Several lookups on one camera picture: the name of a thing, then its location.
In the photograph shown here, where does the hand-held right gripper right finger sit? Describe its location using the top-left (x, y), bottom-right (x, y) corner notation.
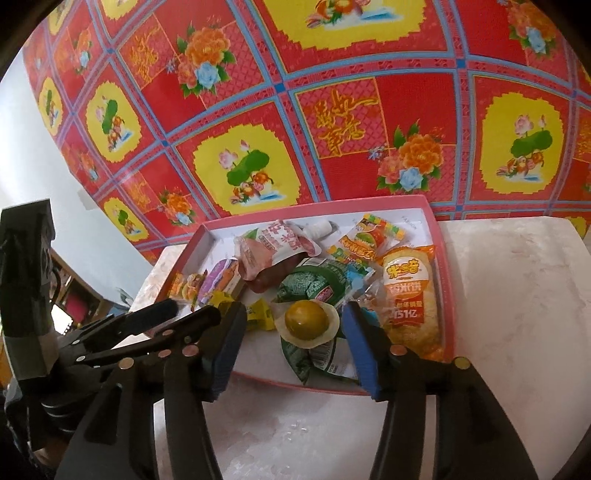
top-left (340, 302), bottom-right (539, 480)

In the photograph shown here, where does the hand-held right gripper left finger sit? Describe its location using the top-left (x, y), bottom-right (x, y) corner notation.
top-left (55, 301), bottom-right (249, 480)

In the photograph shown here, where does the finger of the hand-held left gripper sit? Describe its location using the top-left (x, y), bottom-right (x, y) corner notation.
top-left (69, 299), bottom-right (179, 347)
top-left (99, 305), bottom-right (221, 364)

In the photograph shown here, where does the dark green packet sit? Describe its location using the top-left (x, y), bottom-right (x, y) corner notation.
top-left (281, 337), bottom-right (363, 385)

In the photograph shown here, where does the small orange candy packet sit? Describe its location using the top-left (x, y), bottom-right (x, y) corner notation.
top-left (167, 271), bottom-right (207, 302)

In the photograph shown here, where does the yellow candy packet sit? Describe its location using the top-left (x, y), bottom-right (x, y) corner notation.
top-left (215, 295), bottom-right (278, 332)

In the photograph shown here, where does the blue-edged clear biscuit packet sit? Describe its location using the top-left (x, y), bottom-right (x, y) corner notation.
top-left (339, 270), bottom-right (384, 324)

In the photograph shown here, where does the purple snack packet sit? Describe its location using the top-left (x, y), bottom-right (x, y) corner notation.
top-left (196, 258), bottom-right (243, 305)

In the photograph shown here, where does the round yellow jelly cup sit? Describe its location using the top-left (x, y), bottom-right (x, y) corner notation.
top-left (276, 299), bottom-right (339, 349)

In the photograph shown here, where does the orange rice cracker packet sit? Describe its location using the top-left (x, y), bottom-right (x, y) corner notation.
top-left (376, 244), bottom-right (445, 361)

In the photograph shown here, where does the green triangular snack packet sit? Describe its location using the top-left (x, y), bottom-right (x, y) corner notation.
top-left (276, 257), bottom-right (370, 315)

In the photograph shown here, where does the pink cardboard box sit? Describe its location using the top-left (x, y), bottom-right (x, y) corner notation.
top-left (154, 195), bottom-right (458, 395)

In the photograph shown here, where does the red drink pouch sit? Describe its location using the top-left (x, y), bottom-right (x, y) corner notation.
top-left (233, 219), bottom-right (340, 294)

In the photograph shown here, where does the colourful gummy candy packet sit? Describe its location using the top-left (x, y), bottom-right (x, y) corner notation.
top-left (328, 212), bottom-right (407, 268)

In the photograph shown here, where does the dark wooden shelf unit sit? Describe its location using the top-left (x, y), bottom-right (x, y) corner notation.
top-left (46, 249), bottom-right (134, 335)

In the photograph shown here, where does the red floral printed cloth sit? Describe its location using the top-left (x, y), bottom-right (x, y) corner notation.
top-left (21, 0), bottom-right (591, 266)

